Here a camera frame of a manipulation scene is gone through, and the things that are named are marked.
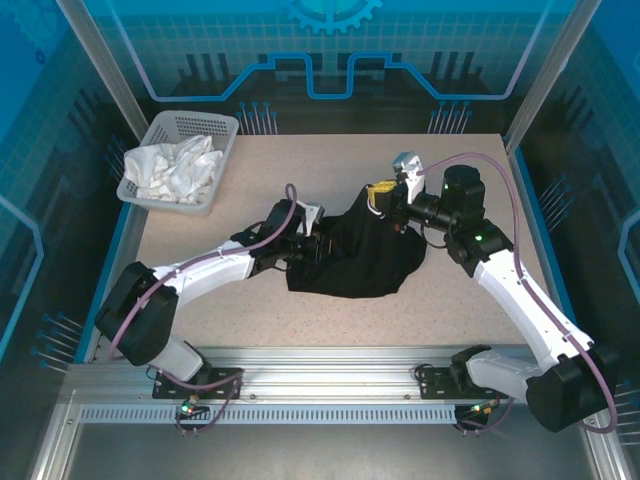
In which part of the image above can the black floral print t-shirt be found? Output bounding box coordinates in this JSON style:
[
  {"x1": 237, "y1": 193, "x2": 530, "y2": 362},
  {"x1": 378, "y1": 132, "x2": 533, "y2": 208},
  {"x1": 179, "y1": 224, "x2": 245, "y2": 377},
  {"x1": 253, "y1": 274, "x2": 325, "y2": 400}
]
[{"x1": 285, "y1": 184, "x2": 429, "y2": 300}]

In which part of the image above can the grey plastic laundry basket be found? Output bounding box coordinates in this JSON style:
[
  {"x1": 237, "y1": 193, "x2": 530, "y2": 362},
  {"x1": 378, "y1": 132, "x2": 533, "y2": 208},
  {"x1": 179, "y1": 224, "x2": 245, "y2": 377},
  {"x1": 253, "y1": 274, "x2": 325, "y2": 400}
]
[{"x1": 116, "y1": 110, "x2": 240, "y2": 218}]

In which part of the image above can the crumpled white t-shirt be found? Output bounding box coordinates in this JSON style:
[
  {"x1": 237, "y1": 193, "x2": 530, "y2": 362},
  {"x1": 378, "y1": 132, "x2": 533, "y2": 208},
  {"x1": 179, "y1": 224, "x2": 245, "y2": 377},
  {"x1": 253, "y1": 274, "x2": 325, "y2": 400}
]
[{"x1": 123, "y1": 133, "x2": 225, "y2": 205}]

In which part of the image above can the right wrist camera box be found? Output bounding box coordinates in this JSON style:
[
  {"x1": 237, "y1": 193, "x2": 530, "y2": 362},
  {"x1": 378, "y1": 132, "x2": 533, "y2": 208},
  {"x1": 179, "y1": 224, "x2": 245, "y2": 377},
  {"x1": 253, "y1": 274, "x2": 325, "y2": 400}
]
[{"x1": 392, "y1": 152, "x2": 426, "y2": 204}]

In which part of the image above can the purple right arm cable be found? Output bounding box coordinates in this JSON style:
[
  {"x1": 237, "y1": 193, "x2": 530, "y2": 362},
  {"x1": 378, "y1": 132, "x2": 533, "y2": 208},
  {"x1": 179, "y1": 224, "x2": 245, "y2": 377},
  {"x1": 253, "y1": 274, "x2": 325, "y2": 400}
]
[{"x1": 422, "y1": 152, "x2": 620, "y2": 436}]

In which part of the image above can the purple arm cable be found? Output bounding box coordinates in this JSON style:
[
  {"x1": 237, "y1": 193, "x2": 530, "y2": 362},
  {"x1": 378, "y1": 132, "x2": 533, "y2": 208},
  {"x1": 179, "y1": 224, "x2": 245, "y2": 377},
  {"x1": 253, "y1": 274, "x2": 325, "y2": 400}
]
[
  {"x1": 108, "y1": 182, "x2": 301, "y2": 436},
  {"x1": 422, "y1": 152, "x2": 620, "y2": 436}
]

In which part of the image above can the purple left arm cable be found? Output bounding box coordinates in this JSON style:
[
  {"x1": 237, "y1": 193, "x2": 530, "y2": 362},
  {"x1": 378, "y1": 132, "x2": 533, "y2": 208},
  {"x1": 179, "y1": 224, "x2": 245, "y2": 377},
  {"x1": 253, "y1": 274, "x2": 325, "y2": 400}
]
[{"x1": 108, "y1": 182, "x2": 301, "y2": 436}]

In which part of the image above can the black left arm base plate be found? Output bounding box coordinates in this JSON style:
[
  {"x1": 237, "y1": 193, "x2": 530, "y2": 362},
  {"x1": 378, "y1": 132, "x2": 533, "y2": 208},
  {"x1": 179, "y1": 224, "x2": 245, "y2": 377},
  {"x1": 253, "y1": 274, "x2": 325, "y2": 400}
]
[{"x1": 152, "y1": 367, "x2": 245, "y2": 400}]

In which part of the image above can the aluminium mounting rail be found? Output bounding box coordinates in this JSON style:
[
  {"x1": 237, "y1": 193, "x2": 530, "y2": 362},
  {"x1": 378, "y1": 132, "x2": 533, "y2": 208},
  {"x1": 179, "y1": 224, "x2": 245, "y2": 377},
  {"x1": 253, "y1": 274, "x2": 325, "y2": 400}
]
[{"x1": 62, "y1": 346, "x2": 599, "y2": 405}]

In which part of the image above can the right aluminium frame post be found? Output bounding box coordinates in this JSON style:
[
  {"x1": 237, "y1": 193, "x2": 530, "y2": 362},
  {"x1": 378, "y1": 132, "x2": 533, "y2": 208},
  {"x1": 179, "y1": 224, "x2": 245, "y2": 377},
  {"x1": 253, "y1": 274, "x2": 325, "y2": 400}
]
[{"x1": 501, "y1": 0, "x2": 605, "y2": 155}]

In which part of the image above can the aluminium frame post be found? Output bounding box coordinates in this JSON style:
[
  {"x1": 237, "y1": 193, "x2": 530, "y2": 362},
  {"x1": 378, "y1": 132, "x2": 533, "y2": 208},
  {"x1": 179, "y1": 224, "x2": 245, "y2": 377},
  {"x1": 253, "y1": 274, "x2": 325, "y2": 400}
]
[
  {"x1": 501, "y1": 0, "x2": 605, "y2": 155},
  {"x1": 53, "y1": 0, "x2": 170, "y2": 157}
]

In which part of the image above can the slotted grey cable duct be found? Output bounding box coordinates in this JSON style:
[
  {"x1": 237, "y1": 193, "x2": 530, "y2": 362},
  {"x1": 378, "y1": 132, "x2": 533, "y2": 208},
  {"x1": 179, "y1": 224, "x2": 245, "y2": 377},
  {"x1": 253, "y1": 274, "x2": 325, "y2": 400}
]
[{"x1": 79, "y1": 405, "x2": 459, "y2": 425}]

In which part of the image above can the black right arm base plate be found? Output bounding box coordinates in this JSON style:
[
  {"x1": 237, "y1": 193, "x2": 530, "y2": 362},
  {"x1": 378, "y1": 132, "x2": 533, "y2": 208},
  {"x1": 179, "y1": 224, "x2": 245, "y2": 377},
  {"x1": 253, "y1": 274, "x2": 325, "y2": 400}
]
[{"x1": 417, "y1": 366, "x2": 510, "y2": 400}]

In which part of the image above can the left aluminium frame post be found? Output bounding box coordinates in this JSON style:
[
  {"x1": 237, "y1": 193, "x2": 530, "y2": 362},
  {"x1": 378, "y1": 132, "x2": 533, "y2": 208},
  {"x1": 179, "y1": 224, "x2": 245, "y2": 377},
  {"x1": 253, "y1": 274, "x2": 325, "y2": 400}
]
[{"x1": 53, "y1": 0, "x2": 170, "y2": 157}]

